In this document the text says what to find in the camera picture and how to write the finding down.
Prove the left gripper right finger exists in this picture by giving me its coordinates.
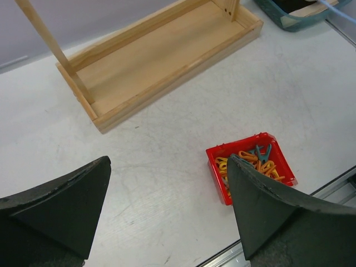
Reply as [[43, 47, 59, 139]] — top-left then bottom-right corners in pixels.
[[228, 155, 355, 266]]

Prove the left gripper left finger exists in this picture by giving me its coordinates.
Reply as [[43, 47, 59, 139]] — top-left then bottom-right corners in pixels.
[[1, 156, 111, 266]]

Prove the light blue wire hanger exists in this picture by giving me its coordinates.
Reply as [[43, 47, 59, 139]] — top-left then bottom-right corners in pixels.
[[318, 0, 356, 24]]

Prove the wooden hanger rack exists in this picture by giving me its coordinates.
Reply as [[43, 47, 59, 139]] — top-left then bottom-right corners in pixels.
[[17, 1, 263, 133]]

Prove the black underwear in basin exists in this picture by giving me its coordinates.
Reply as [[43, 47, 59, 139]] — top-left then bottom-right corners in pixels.
[[273, 0, 317, 13]]

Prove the pile of coloured clips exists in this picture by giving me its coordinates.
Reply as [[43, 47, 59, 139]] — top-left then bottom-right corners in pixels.
[[215, 144, 285, 198]]

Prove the red plastic bin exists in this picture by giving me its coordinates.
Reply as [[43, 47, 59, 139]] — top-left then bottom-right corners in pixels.
[[206, 132, 298, 206]]

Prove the teal plastic basin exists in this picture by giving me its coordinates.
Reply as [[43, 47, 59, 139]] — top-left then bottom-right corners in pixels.
[[255, 0, 332, 32]]

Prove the aluminium rail base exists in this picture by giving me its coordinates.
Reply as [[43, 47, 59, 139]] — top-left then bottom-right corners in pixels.
[[200, 167, 355, 266]]

